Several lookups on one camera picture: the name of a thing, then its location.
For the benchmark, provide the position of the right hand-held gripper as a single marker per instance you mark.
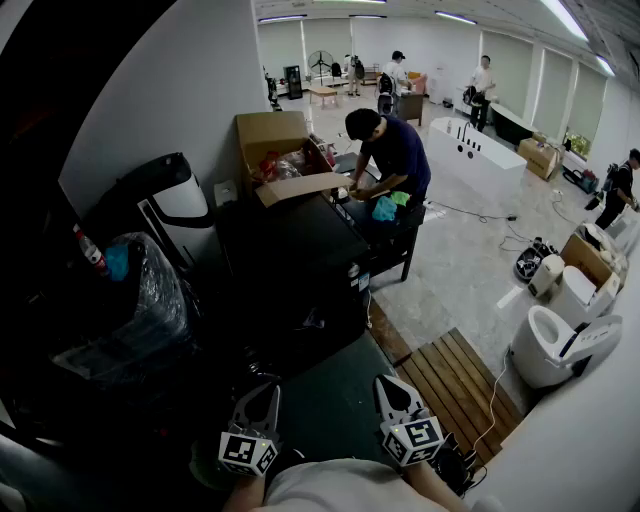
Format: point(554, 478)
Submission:
point(415, 440)

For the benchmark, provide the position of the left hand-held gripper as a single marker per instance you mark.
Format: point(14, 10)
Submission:
point(240, 450)

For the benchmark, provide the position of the dark grey washing machine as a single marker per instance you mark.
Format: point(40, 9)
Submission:
point(295, 250)

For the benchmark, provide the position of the person's right forearm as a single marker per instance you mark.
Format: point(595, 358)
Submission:
point(425, 480)

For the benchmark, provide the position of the person's left forearm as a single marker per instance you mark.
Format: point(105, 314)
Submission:
point(242, 492)

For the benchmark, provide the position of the wooden slat mat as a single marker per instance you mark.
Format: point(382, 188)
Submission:
point(450, 380)

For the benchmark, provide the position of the person's white t-shirt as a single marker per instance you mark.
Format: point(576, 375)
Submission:
point(350, 487)

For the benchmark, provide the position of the plastic-wrapped black object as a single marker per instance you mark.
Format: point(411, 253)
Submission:
point(140, 310)

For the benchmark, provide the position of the white toilet with open lid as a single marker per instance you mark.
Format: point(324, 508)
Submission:
point(545, 345)

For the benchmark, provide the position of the black table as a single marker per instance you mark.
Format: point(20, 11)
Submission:
point(385, 235)

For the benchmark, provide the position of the black round floor device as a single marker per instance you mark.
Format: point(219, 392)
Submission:
point(530, 260)

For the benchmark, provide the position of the small white appliance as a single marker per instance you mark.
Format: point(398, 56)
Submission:
point(545, 272)

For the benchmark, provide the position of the teal box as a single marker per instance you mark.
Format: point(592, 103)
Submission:
point(384, 209)

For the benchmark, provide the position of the blue-green crumpled rag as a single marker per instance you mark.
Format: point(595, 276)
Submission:
point(117, 262)

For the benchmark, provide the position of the white toilet in carton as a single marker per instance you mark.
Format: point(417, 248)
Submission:
point(575, 295)

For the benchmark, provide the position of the green garment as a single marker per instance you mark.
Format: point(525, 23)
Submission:
point(400, 198)

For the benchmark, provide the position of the red label water bottle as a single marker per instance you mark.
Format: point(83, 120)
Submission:
point(90, 252)

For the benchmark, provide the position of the white bathtub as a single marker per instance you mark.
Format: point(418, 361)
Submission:
point(480, 160)

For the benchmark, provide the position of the large open cardboard box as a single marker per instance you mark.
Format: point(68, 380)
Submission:
point(280, 132)

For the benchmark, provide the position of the brown wooden cabinet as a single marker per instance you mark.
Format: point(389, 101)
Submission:
point(410, 107)

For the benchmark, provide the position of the black bathtub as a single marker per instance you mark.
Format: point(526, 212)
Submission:
point(510, 122)

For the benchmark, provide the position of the low wooden table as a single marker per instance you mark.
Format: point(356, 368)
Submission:
point(324, 92)

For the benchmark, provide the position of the black cabinet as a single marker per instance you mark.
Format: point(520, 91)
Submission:
point(293, 80)

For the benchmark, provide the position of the white roller blind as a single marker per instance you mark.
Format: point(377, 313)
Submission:
point(587, 107)
point(507, 70)
point(555, 87)

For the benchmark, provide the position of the black floor fan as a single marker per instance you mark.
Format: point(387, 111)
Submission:
point(320, 62)

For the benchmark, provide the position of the ceiling strip light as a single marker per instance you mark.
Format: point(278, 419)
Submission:
point(605, 65)
point(565, 19)
point(281, 19)
point(367, 16)
point(456, 18)

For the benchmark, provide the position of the grey wall box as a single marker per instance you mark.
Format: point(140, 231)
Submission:
point(226, 192)

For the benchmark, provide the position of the white appliance with black frame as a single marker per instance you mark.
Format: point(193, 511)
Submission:
point(175, 195)

